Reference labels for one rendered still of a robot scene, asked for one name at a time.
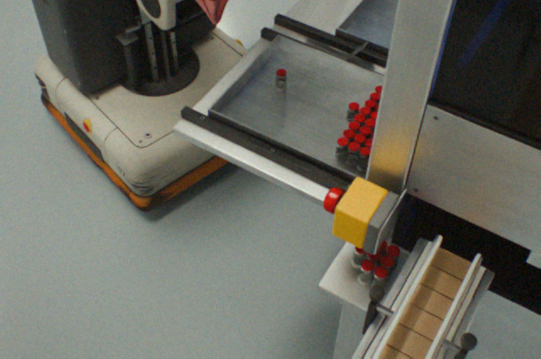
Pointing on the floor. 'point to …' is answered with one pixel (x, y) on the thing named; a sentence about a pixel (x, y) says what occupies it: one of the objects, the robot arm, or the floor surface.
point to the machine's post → (407, 89)
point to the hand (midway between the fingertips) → (216, 19)
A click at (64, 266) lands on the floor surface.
